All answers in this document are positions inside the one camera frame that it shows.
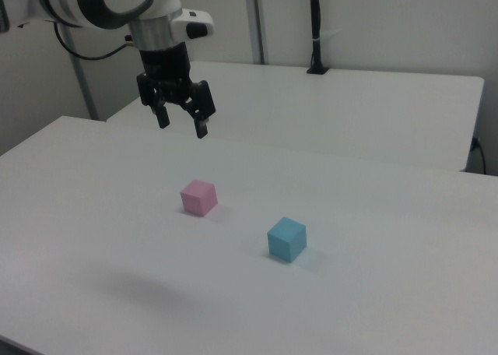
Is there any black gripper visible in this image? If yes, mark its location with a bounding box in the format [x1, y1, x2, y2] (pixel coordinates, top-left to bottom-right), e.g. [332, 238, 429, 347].
[135, 45, 217, 139]

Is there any blue foam cube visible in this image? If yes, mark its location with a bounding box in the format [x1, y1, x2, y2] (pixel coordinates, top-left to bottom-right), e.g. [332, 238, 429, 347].
[266, 216, 307, 264]

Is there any pink foam cube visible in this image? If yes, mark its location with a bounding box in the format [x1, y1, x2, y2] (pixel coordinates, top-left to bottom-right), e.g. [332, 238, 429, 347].
[180, 178, 218, 217]

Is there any white side table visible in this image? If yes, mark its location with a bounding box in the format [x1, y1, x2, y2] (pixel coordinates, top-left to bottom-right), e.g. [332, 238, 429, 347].
[105, 61, 486, 173]

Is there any grey wall frame post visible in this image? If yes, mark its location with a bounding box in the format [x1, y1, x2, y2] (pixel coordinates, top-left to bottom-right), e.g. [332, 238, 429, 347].
[244, 0, 268, 65]
[68, 53, 99, 121]

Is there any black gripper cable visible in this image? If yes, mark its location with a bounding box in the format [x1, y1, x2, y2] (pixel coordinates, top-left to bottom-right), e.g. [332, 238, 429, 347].
[53, 19, 135, 62]

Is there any black wall cable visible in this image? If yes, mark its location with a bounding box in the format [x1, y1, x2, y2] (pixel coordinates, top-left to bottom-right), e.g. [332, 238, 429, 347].
[471, 136, 488, 174]

